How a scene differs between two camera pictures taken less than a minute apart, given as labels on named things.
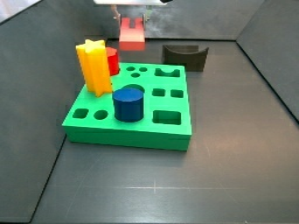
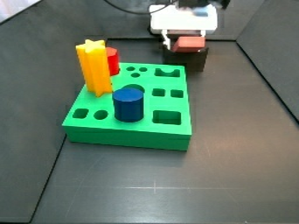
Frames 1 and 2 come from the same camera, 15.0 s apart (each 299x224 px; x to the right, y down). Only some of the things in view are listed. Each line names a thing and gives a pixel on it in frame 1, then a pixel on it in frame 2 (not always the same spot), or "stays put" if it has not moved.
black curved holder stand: (186, 54) stays put
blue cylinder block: (129, 104) stays put
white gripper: (149, 8) -> (171, 17)
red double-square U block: (133, 38) -> (190, 44)
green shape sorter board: (165, 127) stays put
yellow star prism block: (95, 65) stays put
